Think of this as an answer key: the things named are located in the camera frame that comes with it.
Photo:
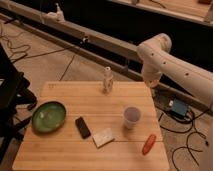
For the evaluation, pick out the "long metal rail beam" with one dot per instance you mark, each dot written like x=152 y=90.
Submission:
x=111 y=44

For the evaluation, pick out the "green round bowl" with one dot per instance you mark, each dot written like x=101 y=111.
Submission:
x=48 y=117

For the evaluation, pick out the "black chair frame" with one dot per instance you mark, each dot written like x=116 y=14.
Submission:
x=13 y=91

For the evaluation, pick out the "white object on rail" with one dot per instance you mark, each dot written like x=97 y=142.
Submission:
x=58 y=15

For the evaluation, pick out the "orange carrot toy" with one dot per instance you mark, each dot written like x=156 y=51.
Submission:
x=148 y=144

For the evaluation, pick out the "white rectangular sponge block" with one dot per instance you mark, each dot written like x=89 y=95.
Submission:
x=103 y=137

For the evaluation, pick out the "black rectangular phone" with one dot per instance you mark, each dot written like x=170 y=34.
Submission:
x=82 y=128

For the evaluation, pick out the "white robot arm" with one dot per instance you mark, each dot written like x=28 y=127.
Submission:
x=157 y=60

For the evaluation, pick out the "small white bottle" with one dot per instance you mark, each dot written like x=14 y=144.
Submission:
x=108 y=80

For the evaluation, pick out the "blue power box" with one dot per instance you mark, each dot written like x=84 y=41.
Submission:
x=178 y=108

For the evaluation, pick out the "translucent plastic cup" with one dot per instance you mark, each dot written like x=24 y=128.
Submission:
x=131 y=117

